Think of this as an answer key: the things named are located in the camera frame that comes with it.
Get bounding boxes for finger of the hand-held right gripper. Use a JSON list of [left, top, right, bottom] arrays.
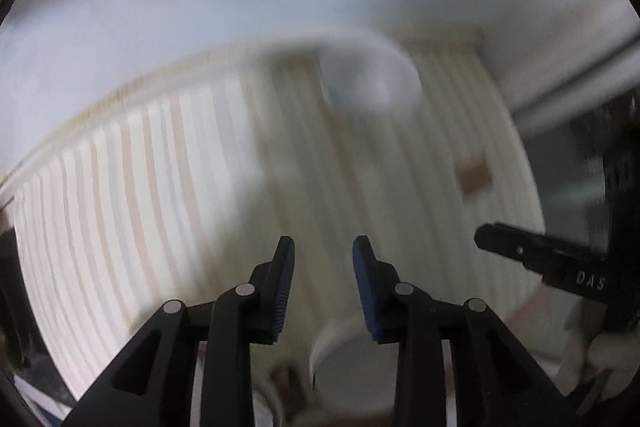
[[474, 222, 611, 294]]

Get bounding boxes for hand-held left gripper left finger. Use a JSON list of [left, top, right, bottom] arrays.
[[65, 235, 297, 427]]

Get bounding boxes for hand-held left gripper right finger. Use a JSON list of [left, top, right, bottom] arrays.
[[352, 234, 581, 427]]

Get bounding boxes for white bowl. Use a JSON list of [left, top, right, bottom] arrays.
[[317, 29, 422, 118], [308, 314, 401, 418]]

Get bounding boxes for person's right hand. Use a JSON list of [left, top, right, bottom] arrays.
[[555, 327, 636, 415]]

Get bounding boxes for small brown coaster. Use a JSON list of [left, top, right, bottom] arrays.
[[457, 157, 491, 197]]

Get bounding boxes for striped cat print tablecloth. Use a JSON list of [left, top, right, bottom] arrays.
[[12, 37, 568, 427]]

